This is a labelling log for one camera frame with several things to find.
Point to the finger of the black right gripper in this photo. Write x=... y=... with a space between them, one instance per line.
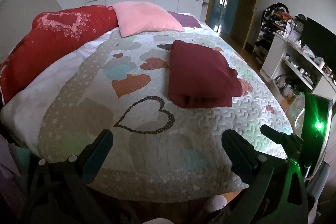
x=292 y=144

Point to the purple pillow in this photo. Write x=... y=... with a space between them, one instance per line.
x=186 y=20

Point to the grey rounded headboard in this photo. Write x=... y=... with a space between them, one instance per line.
x=16 y=20

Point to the pink cushion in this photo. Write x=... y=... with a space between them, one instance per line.
x=137 y=17

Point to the black clothes rack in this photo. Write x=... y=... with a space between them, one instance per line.
x=275 y=19

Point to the black television screen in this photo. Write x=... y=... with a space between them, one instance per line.
x=321 y=41

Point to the patchwork heart quilt bedspread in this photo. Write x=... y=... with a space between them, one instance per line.
x=161 y=152

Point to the red embroidered pillow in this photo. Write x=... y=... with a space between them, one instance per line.
x=53 y=35

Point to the dark red knit sweater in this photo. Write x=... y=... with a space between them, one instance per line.
x=200 y=77

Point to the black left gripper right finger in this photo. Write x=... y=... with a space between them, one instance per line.
x=253 y=168

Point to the white bed sheet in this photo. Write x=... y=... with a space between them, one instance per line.
x=23 y=114

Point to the white shelf unit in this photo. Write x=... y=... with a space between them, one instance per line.
x=284 y=57

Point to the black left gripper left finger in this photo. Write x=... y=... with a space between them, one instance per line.
x=65 y=181

